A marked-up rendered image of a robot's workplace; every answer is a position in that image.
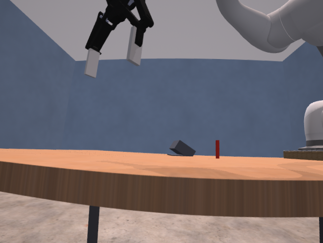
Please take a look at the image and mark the grey square panel with hole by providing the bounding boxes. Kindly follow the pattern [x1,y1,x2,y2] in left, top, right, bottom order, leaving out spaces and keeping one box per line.
[167,140,196,157]

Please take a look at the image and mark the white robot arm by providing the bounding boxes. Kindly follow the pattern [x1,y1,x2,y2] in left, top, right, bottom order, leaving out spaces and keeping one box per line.
[216,0,323,150]

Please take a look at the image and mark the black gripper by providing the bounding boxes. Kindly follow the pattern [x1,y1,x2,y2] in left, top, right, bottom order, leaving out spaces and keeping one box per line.
[84,0,154,78]

